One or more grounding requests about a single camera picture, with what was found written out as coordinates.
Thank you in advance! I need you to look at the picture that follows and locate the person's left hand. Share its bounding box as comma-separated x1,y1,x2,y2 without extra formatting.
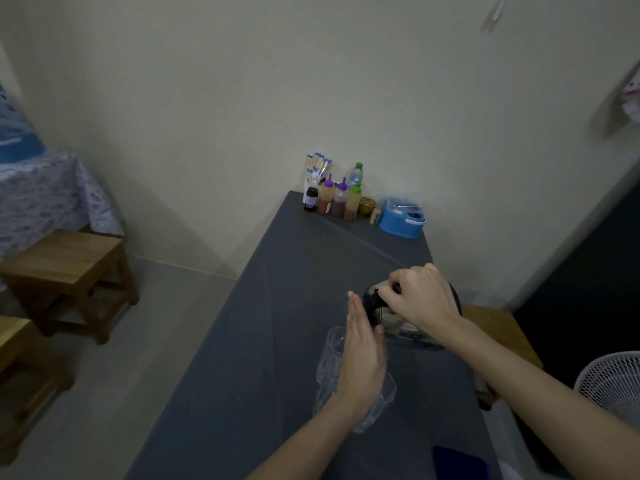
336,291,389,410

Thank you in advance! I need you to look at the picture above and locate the person's right hand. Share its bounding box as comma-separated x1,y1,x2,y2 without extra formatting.
379,263,463,335

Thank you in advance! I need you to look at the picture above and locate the person's left forearm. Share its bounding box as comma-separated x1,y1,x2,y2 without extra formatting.
247,394,357,480

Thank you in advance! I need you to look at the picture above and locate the person's right forearm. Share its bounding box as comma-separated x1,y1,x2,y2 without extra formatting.
439,315,640,480

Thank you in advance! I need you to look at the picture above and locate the blue plastic tissue box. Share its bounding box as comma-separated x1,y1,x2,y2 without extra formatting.
378,197,427,240

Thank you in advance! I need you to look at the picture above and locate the green-capped sauce bottle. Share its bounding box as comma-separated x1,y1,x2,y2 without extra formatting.
343,182,362,222

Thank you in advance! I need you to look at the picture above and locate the grey tablecloth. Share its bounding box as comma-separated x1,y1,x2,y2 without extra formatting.
125,191,503,480

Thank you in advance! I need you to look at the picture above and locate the purple-capped red sauce bottle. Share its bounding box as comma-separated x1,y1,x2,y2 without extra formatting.
331,177,349,219

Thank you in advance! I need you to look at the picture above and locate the wooden stool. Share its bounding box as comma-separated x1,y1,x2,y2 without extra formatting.
460,304,544,410
0,315,76,465
0,230,140,345

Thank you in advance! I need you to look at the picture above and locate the purple-capped orange sauce bottle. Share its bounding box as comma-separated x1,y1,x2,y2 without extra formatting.
318,174,335,216

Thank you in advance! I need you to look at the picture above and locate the dark blue cloth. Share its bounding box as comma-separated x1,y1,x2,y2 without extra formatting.
432,446,489,480

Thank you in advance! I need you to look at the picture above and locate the white electric fan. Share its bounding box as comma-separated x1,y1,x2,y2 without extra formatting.
574,351,640,431

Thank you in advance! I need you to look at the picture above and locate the blue patterned white tablecloth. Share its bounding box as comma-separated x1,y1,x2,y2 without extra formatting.
0,150,125,260

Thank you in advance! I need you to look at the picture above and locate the blue patterned cushion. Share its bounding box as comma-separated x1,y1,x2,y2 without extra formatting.
0,82,46,163

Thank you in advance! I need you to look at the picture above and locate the hanging wall item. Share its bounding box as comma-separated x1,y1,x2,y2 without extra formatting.
590,62,640,140

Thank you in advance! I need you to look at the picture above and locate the white wall hook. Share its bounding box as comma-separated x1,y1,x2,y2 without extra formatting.
481,0,508,34

